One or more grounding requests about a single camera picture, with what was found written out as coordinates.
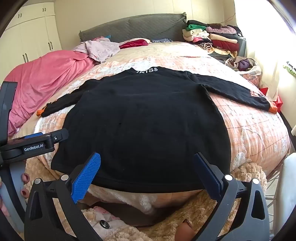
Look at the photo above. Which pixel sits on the grey quilted headboard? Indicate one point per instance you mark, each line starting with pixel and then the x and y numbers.
pixel 143 25

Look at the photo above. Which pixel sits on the person's right hand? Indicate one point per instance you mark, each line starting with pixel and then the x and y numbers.
pixel 185 231

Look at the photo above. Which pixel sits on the pile of folded clothes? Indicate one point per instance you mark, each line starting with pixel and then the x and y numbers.
pixel 222 41

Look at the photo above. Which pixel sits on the white buttoned fleece garment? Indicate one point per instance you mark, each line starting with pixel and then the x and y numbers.
pixel 101 220

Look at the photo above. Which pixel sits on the beige fuzzy robe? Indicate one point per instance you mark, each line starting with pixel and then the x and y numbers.
pixel 161 222

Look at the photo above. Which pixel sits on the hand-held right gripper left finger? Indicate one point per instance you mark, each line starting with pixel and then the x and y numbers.
pixel 86 176

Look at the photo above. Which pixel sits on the red box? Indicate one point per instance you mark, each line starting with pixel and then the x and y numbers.
pixel 278 102

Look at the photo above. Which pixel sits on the green patterned cloth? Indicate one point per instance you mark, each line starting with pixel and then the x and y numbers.
pixel 290 68

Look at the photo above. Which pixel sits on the white furniture piece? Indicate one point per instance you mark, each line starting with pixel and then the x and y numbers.
pixel 289 180

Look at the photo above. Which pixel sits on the dark grey side panel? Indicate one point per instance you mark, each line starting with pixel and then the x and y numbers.
pixel 242 46

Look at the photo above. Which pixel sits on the white curtain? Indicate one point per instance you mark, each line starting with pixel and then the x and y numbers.
pixel 266 46

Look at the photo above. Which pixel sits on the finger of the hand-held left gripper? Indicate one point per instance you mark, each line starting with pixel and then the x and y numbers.
pixel 60 136

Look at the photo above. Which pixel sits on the white wardrobe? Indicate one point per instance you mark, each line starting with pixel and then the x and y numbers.
pixel 34 34

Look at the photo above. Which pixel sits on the pink blanket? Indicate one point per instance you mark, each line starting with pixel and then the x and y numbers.
pixel 46 76

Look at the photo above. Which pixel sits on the red cushion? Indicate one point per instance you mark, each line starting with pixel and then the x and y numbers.
pixel 136 43

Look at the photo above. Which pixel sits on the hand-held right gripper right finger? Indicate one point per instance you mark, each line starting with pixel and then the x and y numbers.
pixel 208 176

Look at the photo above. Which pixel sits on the person's left hand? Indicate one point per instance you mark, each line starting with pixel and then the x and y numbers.
pixel 25 178

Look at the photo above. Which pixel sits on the lilac garment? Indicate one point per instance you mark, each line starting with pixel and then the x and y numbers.
pixel 97 49

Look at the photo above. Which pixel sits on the black sweater with orange cuffs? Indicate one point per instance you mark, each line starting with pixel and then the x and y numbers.
pixel 138 115

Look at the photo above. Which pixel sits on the blue patterned cloth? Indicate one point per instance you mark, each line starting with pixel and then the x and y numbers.
pixel 161 40

